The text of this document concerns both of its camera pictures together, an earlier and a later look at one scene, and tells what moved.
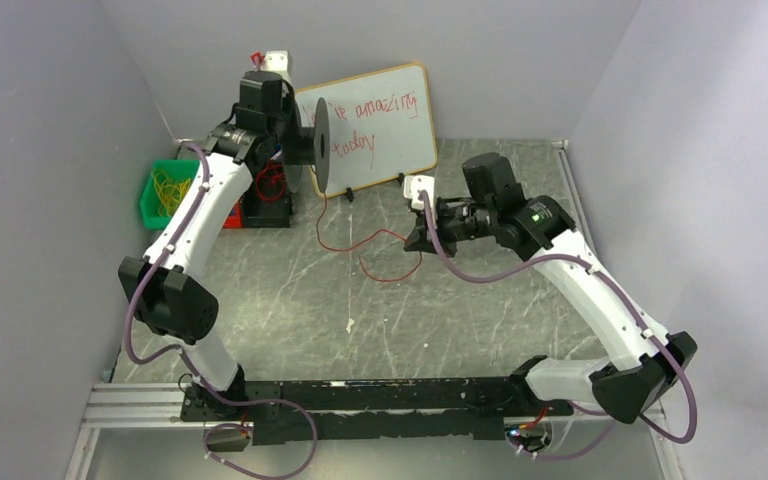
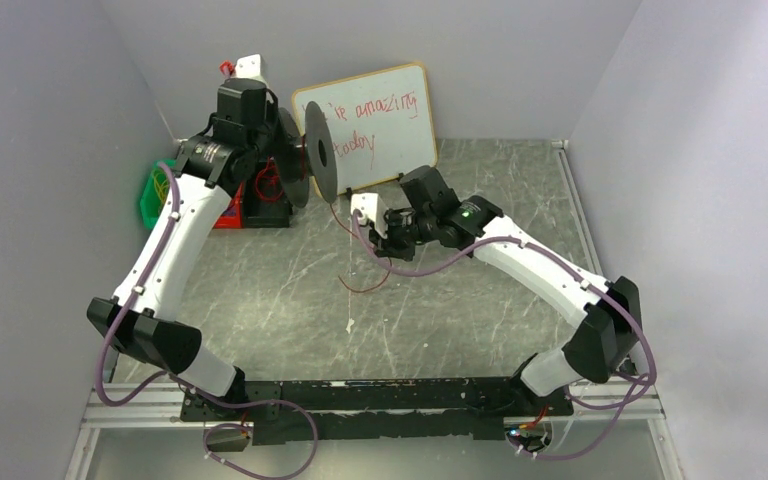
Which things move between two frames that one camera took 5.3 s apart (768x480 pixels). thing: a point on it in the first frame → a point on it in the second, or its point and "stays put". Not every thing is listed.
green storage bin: x=167 y=181 stays put
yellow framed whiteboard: x=380 y=126 stays put
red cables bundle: x=275 y=166 stays put
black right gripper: x=437 y=224 → x=393 y=235
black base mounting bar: x=291 y=412 stays put
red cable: x=359 y=257 → x=353 y=290
